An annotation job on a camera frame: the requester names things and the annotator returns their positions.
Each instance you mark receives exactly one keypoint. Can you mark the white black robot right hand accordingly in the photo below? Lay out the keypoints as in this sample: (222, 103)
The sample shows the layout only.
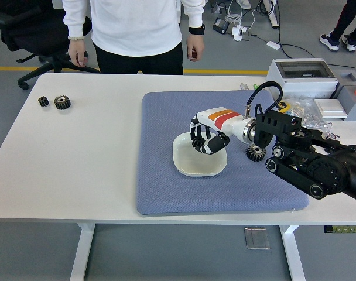
(222, 120)

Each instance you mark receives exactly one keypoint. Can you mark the person's left hand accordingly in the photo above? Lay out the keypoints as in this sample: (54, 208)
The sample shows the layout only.
(195, 47)

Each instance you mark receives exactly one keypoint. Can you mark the person's right hand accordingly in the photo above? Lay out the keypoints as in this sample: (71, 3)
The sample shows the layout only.
(77, 52)

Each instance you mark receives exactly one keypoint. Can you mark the large black gear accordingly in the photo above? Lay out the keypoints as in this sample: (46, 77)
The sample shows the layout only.
(255, 154)
(62, 103)

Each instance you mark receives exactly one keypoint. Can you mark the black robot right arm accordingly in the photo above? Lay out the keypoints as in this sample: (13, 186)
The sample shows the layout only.
(321, 169)

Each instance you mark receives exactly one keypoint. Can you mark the small white box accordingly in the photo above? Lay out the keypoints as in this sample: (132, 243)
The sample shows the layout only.
(273, 45)

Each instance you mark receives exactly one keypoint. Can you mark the black wrist watch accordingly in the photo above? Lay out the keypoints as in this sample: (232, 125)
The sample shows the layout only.
(197, 30)

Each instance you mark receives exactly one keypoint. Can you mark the black device on floor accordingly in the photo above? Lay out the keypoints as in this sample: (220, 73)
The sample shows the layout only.
(220, 24)

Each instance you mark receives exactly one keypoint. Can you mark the clear plastic connector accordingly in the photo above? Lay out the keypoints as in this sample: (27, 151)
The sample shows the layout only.
(244, 86)

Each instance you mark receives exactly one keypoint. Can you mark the black office chair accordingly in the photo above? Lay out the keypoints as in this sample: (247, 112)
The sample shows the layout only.
(34, 35)

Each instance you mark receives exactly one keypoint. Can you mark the white power adapter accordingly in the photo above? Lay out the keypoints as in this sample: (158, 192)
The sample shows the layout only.
(239, 32)

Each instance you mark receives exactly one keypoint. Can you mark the white square dish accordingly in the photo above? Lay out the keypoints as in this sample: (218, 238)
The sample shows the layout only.
(195, 164)

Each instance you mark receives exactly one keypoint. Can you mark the person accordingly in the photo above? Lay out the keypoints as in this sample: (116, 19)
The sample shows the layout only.
(346, 20)
(137, 26)

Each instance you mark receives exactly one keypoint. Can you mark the person's white shoe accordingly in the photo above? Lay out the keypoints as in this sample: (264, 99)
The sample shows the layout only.
(244, 3)

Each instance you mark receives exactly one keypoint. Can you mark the bag of blue resistors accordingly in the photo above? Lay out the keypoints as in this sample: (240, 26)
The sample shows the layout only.
(296, 110)

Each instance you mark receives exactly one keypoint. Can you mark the blue-grey quilted mat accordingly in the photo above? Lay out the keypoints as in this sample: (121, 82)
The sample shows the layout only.
(195, 193)

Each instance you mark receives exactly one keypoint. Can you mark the white desk leg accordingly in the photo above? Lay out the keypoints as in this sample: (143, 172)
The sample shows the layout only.
(273, 14)

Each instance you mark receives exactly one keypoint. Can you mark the clear bag of metal parts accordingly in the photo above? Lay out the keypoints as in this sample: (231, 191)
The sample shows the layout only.
(309, 117)

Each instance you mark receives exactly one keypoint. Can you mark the metal floor plate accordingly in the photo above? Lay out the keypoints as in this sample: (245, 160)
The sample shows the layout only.
(257, 238)

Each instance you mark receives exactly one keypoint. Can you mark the grey block with square hole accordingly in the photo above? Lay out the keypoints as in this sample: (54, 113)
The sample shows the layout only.
(349, 93)

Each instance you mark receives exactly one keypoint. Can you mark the white table leg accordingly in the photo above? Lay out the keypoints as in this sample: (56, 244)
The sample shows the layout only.
(81, 254)
(293, 254)

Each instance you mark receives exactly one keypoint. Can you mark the green label strip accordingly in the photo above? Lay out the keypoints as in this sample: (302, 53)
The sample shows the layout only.
(345, 229)

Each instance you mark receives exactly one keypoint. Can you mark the grey electrical enclosure box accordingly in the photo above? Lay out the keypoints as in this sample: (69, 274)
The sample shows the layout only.
(306, 85)

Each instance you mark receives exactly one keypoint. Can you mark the white switch plate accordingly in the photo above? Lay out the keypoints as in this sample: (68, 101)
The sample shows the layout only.
(330, 107)

